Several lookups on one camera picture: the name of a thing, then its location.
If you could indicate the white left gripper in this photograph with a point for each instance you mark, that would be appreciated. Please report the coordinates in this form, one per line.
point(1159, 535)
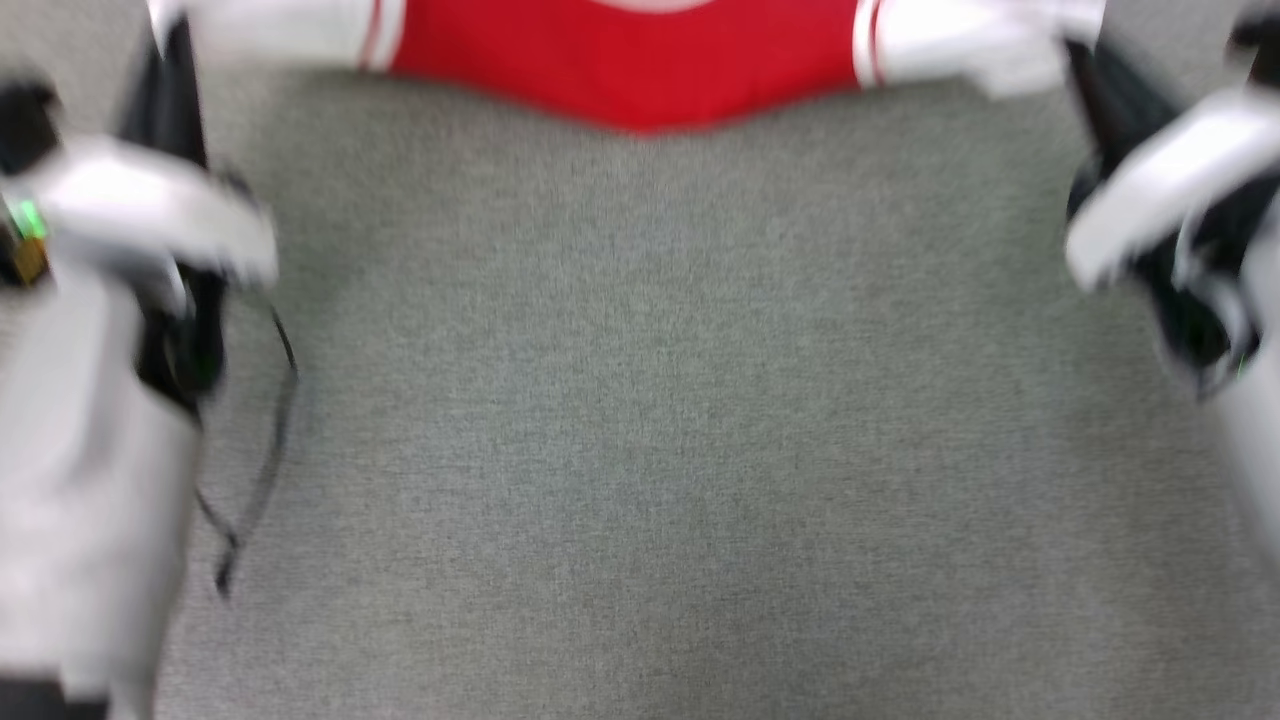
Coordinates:
point(150, 215)

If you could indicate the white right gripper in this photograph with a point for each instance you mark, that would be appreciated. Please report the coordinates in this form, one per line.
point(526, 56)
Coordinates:
point(1170, 170)

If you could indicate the red and white jersey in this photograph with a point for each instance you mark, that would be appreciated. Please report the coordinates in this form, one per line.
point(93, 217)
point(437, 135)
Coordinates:
point(630, 70)

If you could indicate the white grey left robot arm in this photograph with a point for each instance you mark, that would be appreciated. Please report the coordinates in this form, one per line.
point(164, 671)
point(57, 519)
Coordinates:
point(80, 450)

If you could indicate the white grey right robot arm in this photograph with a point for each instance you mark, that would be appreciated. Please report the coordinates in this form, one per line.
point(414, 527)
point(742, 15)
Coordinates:
point(1200, 320)

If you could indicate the grey fabric sofa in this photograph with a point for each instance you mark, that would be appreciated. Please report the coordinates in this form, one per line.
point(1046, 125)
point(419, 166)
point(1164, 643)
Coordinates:
point(650, 400)

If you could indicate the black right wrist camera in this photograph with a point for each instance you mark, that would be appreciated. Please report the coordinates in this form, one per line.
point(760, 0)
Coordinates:
point(1260, 45)

